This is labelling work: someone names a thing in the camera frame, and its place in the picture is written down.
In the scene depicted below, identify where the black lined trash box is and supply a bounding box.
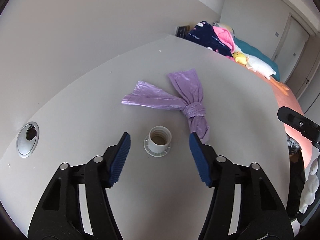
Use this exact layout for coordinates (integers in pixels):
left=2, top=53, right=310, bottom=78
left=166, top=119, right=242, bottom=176
left=286, top=134, right=305, bottom=220

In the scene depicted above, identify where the yellow duck plush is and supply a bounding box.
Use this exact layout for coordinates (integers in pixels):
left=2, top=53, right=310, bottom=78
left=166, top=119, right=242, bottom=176
left=233, top=51, right=248, bottom=66

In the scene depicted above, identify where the pink bed sheet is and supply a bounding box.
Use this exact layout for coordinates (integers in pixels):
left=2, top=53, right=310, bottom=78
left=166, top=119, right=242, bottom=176
left=266, top=78, right=312, bottom=168

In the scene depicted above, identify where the navy pink clothes pile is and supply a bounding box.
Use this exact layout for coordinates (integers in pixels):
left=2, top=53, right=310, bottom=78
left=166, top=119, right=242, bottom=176
left=185, top=21, right=235, bottom=57

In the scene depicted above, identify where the purple plastic bag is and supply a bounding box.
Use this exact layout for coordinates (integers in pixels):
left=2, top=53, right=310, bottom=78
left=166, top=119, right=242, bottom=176
left=121, top=69, right=210, bottom=143

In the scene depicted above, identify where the silver desk grommet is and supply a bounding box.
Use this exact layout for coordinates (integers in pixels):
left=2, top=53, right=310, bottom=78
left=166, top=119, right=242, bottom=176
left=16, top=121, right=40, bottom=158

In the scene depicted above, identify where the white goose plush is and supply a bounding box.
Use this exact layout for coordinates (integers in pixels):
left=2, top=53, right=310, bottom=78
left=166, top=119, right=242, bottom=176
left=245, top=54, right=289, bottom=95

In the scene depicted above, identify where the white gloved right hand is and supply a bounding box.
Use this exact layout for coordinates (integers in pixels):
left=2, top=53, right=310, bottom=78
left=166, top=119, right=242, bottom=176
left=299, top=158, right=319, bottom=213

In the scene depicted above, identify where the white threaded cap ring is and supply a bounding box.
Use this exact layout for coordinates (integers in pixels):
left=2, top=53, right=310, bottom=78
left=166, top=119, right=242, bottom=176
left=143, top=126, right=174, bottom=158

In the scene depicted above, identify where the white door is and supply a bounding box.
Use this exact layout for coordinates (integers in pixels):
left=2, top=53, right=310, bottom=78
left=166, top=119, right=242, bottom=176
left=274, top=16, right=310, bottom=70

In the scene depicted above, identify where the black wall socket panel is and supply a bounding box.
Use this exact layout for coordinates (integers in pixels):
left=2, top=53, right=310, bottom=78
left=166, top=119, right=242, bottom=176
left=175, top=25, right=190, bottom=38

